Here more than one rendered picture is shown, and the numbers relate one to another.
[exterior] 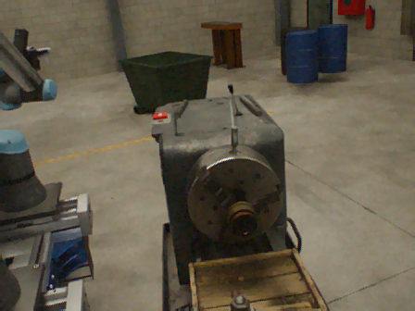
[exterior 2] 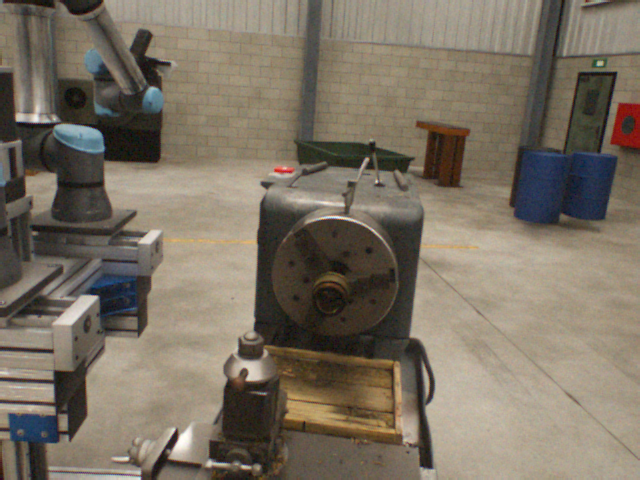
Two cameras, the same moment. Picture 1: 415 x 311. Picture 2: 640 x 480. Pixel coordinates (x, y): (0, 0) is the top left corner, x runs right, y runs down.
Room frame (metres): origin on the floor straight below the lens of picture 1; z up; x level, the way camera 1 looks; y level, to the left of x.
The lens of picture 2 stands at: (-0.10, -0.24, 1.54)
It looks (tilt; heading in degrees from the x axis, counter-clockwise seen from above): 16 degrees down; 10
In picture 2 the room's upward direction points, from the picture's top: 4 degrees clockwise
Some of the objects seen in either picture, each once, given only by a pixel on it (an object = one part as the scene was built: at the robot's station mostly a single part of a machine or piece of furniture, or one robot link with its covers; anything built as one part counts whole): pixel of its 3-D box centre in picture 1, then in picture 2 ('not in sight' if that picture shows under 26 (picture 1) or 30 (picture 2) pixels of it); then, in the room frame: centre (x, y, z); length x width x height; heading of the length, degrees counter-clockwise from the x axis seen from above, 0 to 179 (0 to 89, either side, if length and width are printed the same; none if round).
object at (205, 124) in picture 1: (214, 157); (340, 238); (1.64, -0.03, 1.06); 0.59 x 0.48 x 0.39; 4
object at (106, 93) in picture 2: (11, 93); (111, 97); (1.47, 0.68, 1.46); 0.11 x 0.08 x 0.11; 80
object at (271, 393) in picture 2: not in sight; (252, 398); (0.63, -0.04, 1.07); 0.07 x 0.07 x 0.10; 4
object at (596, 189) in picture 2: (332, 48); (588, 185); (8.22, -2.67, 0.44); 0.59 x 0.59 x 0.88
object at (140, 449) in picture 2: not in sight; (134, 451); (0.61, 0.15, 0.95); 0.07 x 0.04 x 0.04; 94
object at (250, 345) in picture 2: (240, 304); (251, 342); (0.62, -0.03, 1.17); 0.04 x 0.04 x 0.03
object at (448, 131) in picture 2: (221, 43); (437, 152); (10.35, -0.63, 0.50); 1.61 x 0.44 x 1.00; 20
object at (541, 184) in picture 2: (302, 56); (541, 186); (7.63, -1.93, 0.44); 0.59 x 0.59 x 0.88
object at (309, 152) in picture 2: (167, 85); (347, 183); (6.39, 0.52, 0.43); 1.34 x 0.94 x 0.85; 32
